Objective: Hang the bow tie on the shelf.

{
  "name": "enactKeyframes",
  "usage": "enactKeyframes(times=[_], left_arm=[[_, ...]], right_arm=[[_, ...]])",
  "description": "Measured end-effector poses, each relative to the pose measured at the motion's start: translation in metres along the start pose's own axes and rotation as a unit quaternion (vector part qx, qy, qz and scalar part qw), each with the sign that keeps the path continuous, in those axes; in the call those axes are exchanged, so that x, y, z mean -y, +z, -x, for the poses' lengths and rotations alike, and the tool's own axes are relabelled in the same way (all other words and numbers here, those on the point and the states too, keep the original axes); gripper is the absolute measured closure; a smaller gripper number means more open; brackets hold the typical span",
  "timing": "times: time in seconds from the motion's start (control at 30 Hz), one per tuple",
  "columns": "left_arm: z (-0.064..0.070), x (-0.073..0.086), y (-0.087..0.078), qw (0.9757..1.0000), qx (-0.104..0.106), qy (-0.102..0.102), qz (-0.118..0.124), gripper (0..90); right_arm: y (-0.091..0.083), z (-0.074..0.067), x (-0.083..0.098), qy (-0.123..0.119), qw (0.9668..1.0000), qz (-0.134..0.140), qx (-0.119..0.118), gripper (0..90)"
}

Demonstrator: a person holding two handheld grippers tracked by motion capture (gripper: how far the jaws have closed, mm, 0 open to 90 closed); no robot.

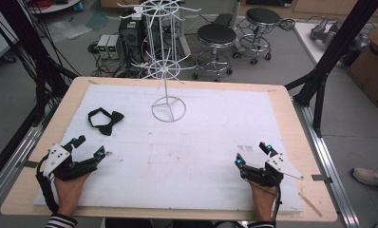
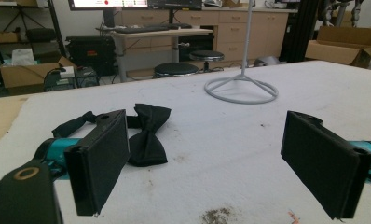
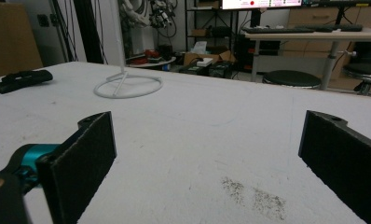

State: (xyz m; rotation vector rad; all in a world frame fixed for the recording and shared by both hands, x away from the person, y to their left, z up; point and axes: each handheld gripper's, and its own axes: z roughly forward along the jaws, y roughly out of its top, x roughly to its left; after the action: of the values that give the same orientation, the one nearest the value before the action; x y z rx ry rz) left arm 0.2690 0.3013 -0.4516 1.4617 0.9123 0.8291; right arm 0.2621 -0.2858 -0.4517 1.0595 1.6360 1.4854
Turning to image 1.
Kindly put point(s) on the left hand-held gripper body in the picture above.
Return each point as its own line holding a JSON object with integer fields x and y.
{"x": 58, "y": 158}

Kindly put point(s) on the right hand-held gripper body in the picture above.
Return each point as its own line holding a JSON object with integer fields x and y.
{"x": 274, "y": 169}

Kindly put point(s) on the person's right hand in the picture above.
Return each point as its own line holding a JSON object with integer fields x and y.
{"x": 263, "y": 202}

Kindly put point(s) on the person's left hand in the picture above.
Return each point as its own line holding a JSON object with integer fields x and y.
{"x": 68, "y": 194}

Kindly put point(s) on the grey tape strip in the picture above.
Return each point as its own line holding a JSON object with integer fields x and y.
{"x": 30, "y": 164}
{"x": 321, "y": 179}

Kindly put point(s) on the black bow tie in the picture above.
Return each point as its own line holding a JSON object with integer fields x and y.
{"x": 111, "y": 122}

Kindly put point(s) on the white foam mat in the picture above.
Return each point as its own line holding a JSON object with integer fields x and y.
{"x": 193, "y": 158}

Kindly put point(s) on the thin wooden stick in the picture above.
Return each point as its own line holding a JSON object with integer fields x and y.
{"x": 310, "y": 205}

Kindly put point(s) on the white shoe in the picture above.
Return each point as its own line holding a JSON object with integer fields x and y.
{"x": 366, "y": 177}

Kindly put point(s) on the grey bench power supply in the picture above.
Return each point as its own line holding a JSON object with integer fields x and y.
{"x": 103, "y": 46}
{"x": 113, "y": 47}

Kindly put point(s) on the white platform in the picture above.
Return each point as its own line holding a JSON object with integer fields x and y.
{"x": 307, "y": 41}

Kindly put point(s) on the black computer tower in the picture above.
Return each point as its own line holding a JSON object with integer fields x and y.
{"x": 131, "y": 38}

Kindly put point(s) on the black round stool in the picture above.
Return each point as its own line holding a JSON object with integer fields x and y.
{"x": 216, "y": 34}
{"x": 262, "y": 16}

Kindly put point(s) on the brown cardboard box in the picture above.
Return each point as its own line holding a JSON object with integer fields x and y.
{"x": 372, "y": 69}

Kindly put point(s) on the aluminium rail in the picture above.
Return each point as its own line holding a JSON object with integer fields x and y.
{"x": 11, "y": 164}
{"x": 331, "y": 164}

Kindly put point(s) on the black metal frame stand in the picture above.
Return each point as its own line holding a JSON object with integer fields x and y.
{"x": 35, "y": 53}
{"x": 339, "y": 47}

